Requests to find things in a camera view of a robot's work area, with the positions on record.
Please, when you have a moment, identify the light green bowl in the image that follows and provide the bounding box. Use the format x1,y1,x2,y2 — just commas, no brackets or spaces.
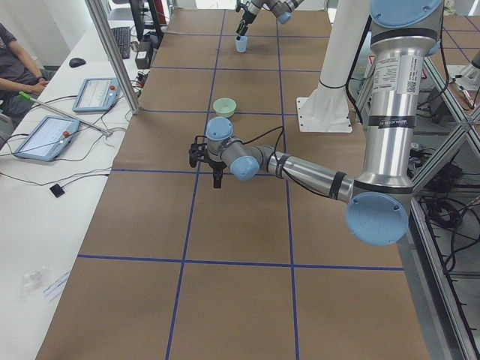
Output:
213,97,237,118

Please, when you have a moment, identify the far blue teach pendant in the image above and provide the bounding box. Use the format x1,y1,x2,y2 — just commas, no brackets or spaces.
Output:
72,78,120,113

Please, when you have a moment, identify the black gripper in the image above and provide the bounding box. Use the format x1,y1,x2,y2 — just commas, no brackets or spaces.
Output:
236,2,261,38
206,156,227,188

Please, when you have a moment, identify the clear plastic bag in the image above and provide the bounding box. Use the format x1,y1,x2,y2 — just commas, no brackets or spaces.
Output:
18,265,51,301

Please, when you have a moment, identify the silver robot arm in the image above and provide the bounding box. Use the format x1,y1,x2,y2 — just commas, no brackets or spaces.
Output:
190,1,443,246
235,0,303,40

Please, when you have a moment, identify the seated person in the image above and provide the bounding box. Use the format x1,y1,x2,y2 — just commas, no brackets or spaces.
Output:
1,24,56,128

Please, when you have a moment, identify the white central pedestal column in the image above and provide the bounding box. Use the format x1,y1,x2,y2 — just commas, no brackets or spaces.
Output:
296,0,370,134

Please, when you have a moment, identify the aluminium frame post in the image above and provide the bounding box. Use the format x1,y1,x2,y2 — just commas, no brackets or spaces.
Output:
85,0,140,115

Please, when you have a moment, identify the light blue plastic cup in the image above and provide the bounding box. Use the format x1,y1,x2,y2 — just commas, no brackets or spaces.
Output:
235,35,248,53

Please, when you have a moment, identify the blue teach pendant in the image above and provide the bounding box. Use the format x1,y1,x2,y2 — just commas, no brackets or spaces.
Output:
13,115,80,162
72,78,120,113

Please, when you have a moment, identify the black keyboard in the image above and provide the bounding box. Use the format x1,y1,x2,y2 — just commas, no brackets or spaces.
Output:
111,26,131,59

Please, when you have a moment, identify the metal rod green tip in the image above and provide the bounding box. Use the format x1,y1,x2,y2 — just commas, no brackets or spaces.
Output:
19,91,113,137

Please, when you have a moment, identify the near blue teach pendant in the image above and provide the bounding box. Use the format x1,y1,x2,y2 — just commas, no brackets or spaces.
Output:
13,115,80,162

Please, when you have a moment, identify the black computer mouse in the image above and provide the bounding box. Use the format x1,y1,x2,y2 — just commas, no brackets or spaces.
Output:
68,58,86,68

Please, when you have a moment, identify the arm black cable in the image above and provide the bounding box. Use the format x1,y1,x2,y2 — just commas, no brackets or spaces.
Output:
241,125,338,200

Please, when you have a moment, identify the black box with label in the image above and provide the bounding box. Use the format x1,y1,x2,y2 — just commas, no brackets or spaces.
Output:
135,41,153,70

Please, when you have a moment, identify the small black square pad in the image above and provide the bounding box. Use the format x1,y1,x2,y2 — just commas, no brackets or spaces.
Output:
49,184,65,198

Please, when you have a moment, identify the orange black electronics board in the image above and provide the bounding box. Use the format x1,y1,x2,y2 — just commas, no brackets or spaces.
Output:
132,71,149,88

